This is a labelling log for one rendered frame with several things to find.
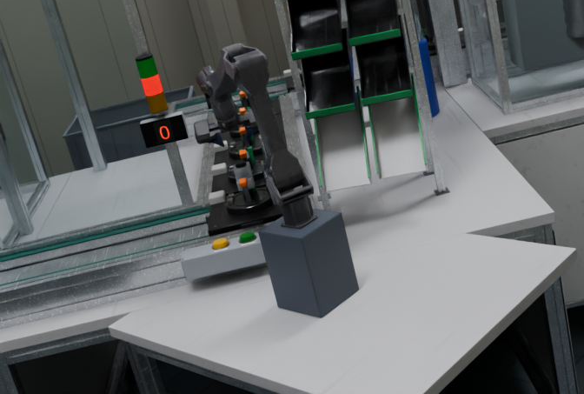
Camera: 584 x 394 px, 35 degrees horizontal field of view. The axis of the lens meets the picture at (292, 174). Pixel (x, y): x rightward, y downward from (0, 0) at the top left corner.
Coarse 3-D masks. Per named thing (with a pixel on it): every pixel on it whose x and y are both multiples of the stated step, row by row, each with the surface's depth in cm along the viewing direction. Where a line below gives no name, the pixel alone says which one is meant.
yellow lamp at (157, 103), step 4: (148, 96) 252; (152, 96) 251; (156, 96) 251; (160, 96) 251; (148, 100) 252; (152, 100) 251; (156, 100) 251; (160, 100) 251; (164, 100) 253; (152, 104) 251; (156, 104) 251; (160, 104) 252; (164, 104) 253; (152, 108) 252; (156, 108) 252; (160, 108) 252; (164, 108) 253; (152, 112) 253; (156, 112) 252
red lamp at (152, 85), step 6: (144, 78) 249; (150, 78) 249; (156, 78) 250; (144, 84) 250; (150, 84) 249; (156, 84) 250; (144, 90) 251; (150, 90) 250; (156, 90) 250; (162, 90) 252
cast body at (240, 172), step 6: (240, 162) 248; (246, 162) 250; (234, 168) 248; (240, 168) 247; (246, 168) 247; (240, 174) 247; (246, 174) 247; (252, 174) 252; (252, 180) 247; (240, 186) 247; (252, 186) 247
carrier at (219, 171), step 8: (248, 152) 274; (264, 152) 277; (248, 160) 274; (256, 160) 281; (264, 160) 280; (216, 168) 283; (224, 168) 283; (232, 168) 276; (256, 168) 274; (216, 176) 283; (224, 176) 281; (232, 176) 273; (256, 176) 270; (216, 184) 275; (224, 184) 273; (232, 184) 271; (256, 184) 266; (264, 184) 265; (232, 192) 265
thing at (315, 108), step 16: (304, 64) 248; (320, 64) 252; (336, 64) 250; (352, 64) 247; (304, 80) 244; (320, 80) 248; (336, 80) 246; (352, 80) 241; (320, 96) 243; (336, 96) 241; (352, 96) 237; (320, 112) 236; (336, 112) 236
